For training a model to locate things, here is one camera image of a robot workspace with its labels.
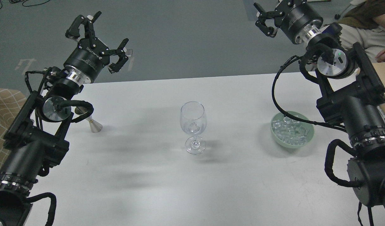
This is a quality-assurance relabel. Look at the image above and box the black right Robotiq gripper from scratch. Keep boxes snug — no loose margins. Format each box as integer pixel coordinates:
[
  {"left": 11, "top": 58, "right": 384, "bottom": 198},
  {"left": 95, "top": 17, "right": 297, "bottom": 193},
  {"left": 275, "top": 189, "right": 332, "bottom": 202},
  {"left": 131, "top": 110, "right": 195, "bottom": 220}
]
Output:
[{"left": 254, "top": 0, "right": 323, "bottom": 45}]

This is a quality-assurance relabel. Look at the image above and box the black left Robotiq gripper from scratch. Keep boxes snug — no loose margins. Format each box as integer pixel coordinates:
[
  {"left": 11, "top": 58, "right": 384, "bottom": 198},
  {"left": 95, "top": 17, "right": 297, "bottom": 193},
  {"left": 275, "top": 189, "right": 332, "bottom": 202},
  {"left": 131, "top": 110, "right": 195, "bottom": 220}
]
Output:
[{"left": 63, "top": 11, "right": 129, "bottom": 83}]

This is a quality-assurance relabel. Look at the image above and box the steel cocktail jigger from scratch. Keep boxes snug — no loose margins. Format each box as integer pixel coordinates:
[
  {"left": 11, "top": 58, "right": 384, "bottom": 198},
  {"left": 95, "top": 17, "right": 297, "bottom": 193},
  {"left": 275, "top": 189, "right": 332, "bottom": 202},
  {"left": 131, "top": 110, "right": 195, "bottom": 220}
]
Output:
[{"left": 75, "top": 107, "right": 103, "bottom": 133}]

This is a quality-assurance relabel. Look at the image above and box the clear ice cube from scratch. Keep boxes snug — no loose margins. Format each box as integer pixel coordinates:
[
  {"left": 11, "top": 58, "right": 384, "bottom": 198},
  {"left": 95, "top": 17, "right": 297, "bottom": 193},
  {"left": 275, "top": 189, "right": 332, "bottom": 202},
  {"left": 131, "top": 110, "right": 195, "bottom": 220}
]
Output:
[{"left": 188, "top": 123, "right": 201, "bottom": 134}]

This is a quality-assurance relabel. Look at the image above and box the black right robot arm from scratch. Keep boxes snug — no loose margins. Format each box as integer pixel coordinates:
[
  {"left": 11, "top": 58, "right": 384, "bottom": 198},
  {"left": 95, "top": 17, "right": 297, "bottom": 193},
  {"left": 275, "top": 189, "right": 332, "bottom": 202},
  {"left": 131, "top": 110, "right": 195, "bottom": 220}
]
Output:
[{"left": 254, "top": 0, "right": 385, "bottom": 226}]

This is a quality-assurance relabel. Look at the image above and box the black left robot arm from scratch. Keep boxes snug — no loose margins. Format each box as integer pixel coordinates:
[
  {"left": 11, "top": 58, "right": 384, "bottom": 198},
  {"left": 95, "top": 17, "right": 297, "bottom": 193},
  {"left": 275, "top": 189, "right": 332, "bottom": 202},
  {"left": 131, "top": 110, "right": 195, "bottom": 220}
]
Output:
[{"left": 0, "top": 11, "right": 129, "bottom": 226}]

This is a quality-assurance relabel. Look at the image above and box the green bowl of ice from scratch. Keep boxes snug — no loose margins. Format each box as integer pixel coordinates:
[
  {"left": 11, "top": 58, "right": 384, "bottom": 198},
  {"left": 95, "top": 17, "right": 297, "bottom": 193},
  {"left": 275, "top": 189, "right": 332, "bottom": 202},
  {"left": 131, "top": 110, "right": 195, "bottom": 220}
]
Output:
[{"left": 270, "top": 112, "right": 315, "bottom": 149}]

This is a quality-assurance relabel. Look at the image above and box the clear wine glass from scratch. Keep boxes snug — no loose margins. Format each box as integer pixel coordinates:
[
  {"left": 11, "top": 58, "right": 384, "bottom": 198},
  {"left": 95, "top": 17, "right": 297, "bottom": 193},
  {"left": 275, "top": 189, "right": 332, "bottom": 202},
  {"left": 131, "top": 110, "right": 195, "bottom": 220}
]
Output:
[{"left": 180, "top": 101, "right": 207, "bottom": 155}]

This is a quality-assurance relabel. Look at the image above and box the metal floor plate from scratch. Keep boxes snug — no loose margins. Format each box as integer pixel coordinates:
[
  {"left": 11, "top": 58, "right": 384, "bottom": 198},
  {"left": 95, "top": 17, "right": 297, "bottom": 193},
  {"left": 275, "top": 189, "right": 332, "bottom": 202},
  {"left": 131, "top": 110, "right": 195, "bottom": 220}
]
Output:
[{"left": 125, "top": 49, "right": 133, "bottom": 57}]

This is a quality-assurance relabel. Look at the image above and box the office chair with wheels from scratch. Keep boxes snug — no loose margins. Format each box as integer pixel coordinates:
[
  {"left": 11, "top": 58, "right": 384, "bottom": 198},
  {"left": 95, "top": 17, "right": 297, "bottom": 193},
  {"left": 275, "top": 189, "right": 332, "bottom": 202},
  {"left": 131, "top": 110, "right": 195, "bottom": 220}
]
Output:
[{"left": 334, "top": 0, "right": 359, "bottom": 20}]

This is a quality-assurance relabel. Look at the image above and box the seated person in beige trousers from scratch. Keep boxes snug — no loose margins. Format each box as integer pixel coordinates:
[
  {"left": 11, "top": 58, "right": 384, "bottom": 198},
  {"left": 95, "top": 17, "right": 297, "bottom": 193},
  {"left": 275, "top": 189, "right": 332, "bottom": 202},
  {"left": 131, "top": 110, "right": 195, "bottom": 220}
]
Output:
[{"left": 337, "top": 0, "right": 385, "bottom": 62}]

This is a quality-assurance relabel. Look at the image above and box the beige checkered cloth chair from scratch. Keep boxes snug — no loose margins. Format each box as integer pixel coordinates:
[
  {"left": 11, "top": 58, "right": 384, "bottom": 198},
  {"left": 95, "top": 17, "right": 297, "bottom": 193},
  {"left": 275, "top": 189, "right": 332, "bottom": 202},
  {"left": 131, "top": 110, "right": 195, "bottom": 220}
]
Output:
[{"left": 0, "top": 88, "right": 27, "bottom": 168}]

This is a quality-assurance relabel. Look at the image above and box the black cable on floor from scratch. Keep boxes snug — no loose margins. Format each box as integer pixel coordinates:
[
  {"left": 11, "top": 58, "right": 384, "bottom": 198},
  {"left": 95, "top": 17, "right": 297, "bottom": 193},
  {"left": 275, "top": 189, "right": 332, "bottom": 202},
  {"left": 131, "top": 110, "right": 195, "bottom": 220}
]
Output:
[{"left": 0, "top": 0, "right": 51, "bottom": 13}]

